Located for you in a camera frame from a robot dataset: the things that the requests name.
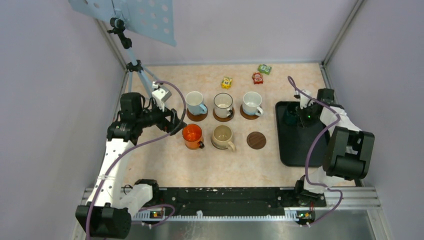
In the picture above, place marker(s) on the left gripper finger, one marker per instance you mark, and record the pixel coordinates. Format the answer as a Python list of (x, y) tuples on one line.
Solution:
[(176, 127), (174, 116)]

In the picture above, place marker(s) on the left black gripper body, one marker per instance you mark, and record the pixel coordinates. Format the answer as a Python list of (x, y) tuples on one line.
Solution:
[(154, 116)]

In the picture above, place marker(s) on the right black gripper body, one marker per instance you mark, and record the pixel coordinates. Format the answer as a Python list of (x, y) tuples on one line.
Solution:
[(308, 119)]

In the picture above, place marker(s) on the orange mug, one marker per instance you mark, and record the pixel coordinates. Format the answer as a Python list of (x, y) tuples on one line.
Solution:
[(193, 137)]

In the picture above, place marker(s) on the dark green mug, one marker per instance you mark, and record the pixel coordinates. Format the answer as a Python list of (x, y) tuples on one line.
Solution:
[(291, 117)]

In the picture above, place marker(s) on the brown ridged wooden coaster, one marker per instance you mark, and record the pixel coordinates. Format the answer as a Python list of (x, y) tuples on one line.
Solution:
[(196, 118), (246, 116), (225, 119)]

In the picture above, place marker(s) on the light blue mug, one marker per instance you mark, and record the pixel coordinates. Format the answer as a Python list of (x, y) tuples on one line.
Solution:
[(195, 103)]

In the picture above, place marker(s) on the black serving tray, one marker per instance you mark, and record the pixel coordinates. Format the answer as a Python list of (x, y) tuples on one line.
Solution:
[(294, 141)]

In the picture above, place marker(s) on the beige mug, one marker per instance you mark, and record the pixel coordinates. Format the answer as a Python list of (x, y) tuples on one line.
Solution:
[(222, 138)]

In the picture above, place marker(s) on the clear glass mug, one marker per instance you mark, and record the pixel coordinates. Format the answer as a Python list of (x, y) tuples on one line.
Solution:
[(223, 105)]

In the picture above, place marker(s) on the dark walnut coaster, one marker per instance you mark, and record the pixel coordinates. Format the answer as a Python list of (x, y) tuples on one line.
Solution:
[(256, 140)]

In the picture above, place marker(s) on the white mug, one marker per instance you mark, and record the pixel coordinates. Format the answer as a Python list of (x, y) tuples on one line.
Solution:
[(251, 105)]

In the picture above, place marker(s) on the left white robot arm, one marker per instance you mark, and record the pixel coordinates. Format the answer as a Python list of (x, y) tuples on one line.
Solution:
[(106, 213)]

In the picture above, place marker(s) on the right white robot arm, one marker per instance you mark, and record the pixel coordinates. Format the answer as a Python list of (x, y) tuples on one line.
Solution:
[(349, 149)]

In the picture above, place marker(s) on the yellow toy block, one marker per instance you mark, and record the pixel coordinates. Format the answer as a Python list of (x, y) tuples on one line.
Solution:
[(226, 82)]

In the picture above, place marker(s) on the red toy block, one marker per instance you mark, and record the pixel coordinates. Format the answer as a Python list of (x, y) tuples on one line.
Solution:
[(257, 78)]

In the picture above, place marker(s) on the green toy block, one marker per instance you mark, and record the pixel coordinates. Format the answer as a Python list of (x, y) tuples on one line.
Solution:
[(264, 69)]

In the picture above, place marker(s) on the light blue tripod stand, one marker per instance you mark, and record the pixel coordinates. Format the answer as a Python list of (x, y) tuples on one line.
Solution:
[(135, 65)]

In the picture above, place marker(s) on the light blue perforated board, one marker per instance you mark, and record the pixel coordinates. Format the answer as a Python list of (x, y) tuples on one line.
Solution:
[(150, 18)]

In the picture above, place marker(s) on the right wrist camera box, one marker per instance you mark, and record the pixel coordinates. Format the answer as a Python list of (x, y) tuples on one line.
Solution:
[(304, 98)]

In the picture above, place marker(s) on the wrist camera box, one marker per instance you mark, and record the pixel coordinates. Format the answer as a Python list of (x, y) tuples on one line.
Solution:
[(304, 98), (160, 94)]

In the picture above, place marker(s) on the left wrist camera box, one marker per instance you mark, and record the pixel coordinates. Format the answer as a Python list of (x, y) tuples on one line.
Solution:
[(160, 94)]

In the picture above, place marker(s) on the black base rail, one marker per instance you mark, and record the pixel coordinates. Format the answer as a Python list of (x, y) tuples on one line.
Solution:
[(230, 204)]

